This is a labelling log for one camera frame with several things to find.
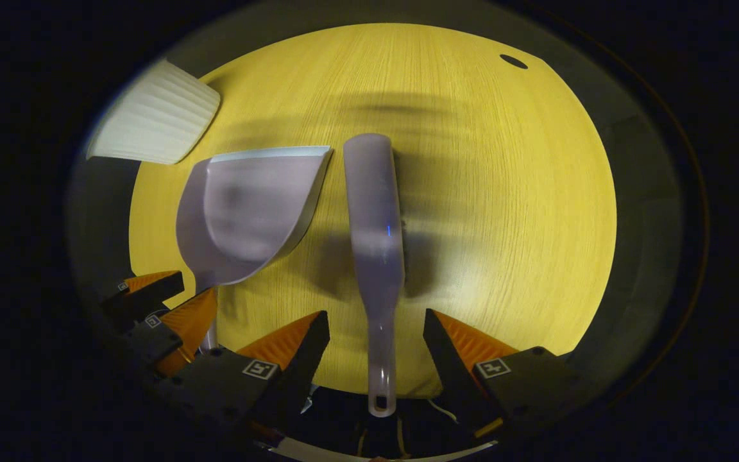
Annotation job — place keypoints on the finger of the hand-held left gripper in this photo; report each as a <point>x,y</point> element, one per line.
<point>158,340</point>
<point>148,296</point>

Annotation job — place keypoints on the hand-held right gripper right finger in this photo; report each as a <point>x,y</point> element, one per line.
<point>446,366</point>

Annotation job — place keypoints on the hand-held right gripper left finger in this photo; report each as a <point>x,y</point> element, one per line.
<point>305,366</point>

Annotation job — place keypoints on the pale purple dustpan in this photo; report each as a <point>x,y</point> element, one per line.
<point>254,205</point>

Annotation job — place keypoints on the pale purple small broom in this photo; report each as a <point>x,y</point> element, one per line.
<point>373,212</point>

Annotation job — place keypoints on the white ribbed garbage bin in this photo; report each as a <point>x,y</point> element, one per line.
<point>151,115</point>

